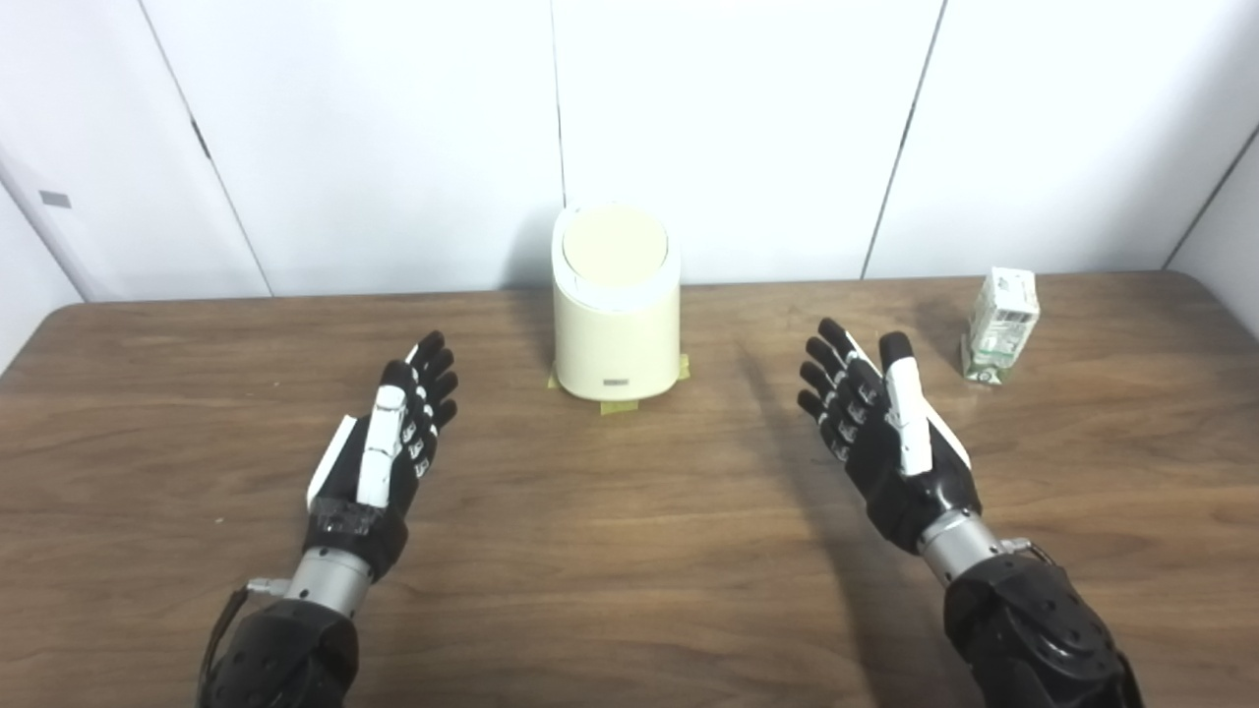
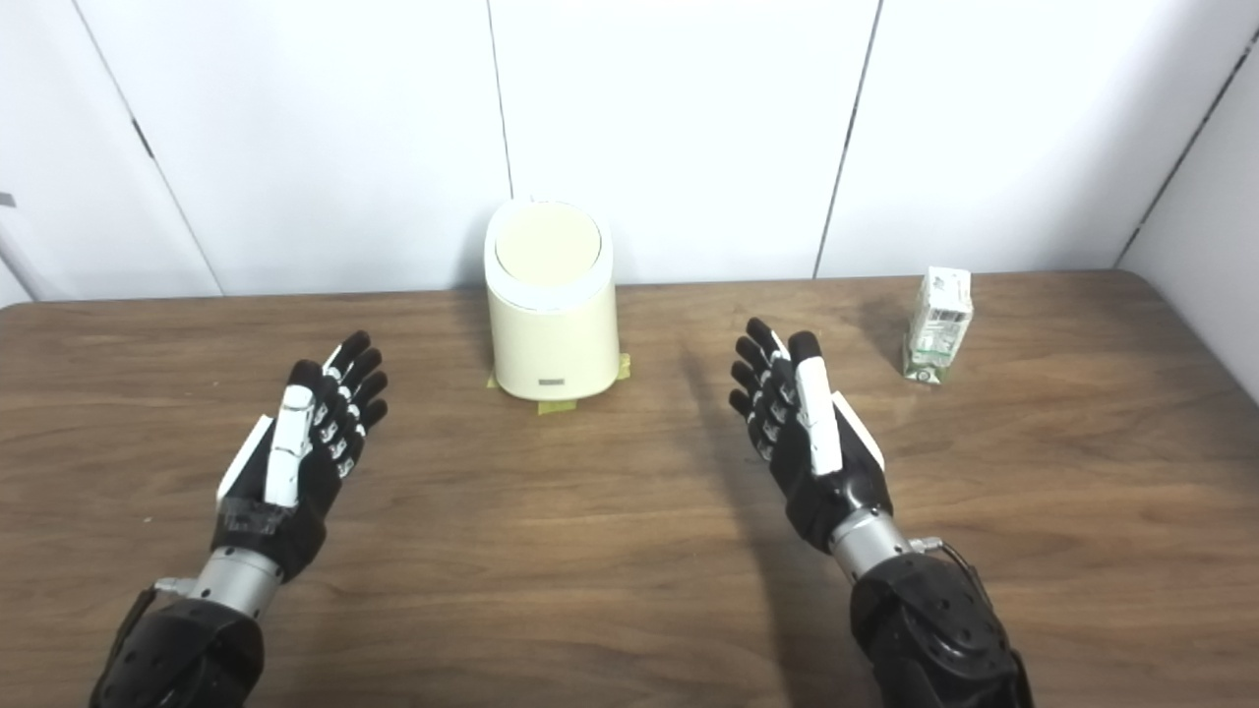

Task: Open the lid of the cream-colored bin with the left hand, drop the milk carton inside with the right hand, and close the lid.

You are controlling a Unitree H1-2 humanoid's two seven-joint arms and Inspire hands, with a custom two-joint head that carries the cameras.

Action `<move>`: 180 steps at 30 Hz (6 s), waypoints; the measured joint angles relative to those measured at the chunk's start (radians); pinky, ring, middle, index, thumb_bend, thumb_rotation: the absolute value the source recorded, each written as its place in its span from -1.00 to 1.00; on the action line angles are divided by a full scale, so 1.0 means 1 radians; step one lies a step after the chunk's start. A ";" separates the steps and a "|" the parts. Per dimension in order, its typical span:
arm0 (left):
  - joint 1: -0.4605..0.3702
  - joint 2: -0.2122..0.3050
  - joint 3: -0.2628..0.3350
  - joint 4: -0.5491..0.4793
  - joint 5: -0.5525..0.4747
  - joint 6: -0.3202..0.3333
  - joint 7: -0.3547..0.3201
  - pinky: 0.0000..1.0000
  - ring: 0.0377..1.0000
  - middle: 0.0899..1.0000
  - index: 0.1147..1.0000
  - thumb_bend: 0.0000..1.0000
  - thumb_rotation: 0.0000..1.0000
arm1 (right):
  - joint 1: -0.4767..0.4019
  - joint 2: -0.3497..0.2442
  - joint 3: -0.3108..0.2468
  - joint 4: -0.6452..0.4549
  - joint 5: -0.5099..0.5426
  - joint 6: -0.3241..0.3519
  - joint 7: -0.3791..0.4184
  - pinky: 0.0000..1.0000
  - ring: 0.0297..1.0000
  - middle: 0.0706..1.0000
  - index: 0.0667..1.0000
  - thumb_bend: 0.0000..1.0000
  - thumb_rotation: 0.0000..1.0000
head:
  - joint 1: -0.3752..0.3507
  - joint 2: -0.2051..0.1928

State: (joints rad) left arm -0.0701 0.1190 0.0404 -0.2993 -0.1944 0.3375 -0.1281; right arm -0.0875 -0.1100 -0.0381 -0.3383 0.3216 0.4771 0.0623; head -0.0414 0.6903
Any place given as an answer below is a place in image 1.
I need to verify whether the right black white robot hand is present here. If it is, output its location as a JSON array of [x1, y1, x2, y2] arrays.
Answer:
[[797, 317, 985, 557]]

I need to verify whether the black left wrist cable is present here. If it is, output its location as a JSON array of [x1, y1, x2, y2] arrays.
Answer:
[[197, 578, 292, 694]]

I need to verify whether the cream-colored cylindrical bin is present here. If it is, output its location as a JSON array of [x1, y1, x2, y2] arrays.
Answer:
[[551, 202, 682, 402]]

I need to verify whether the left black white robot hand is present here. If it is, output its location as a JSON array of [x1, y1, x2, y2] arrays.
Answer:
[[303, 330, 459, 583]]

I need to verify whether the green white milk carton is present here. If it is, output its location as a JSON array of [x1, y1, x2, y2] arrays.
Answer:
[[960, 266, 1042, 386]]

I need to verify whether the round cream bin lid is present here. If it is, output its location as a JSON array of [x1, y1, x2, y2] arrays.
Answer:
[[563, 205, 671, 290]]

